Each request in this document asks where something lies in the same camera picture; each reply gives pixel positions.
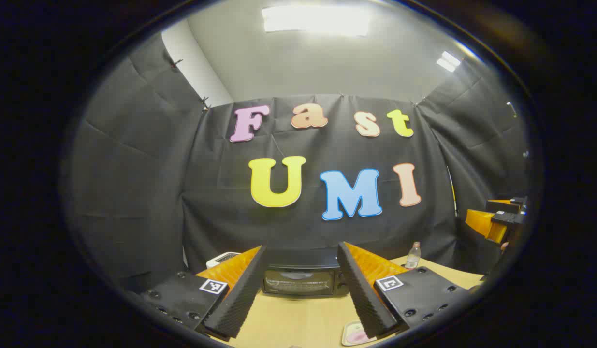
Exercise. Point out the pale food plate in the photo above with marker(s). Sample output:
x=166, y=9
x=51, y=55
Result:
x=349, y=338

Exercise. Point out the black electric oven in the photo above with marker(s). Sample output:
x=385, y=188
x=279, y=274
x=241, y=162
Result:
x=303, y=280

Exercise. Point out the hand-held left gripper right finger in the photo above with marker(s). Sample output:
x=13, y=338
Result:
x=361, y=295

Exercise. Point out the black cloth clip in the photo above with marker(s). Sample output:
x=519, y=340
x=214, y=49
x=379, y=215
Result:
x=176, y=62
x=205, y=102

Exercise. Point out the black backdrop cloth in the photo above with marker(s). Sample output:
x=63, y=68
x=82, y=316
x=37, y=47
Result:
x=298, y=227

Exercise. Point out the white toaster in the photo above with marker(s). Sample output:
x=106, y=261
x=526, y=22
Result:
x=221, y=258

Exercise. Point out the small ceiling light panel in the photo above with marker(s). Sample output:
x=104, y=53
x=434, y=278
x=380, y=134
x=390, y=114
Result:
x=448, y=61

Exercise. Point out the clear plastic water bottle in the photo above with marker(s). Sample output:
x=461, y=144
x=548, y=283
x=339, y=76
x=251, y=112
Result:
x=413, y=258

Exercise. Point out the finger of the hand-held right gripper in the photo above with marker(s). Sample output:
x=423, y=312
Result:
x=487, y=222
x=506, y=207

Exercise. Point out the thin pole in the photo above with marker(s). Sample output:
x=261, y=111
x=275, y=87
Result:
x=452, y=188

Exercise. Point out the large ceiling light panel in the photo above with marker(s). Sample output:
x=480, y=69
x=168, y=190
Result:
x=317, y=19

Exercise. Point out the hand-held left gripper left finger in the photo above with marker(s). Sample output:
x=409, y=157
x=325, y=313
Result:
x=240, y=295

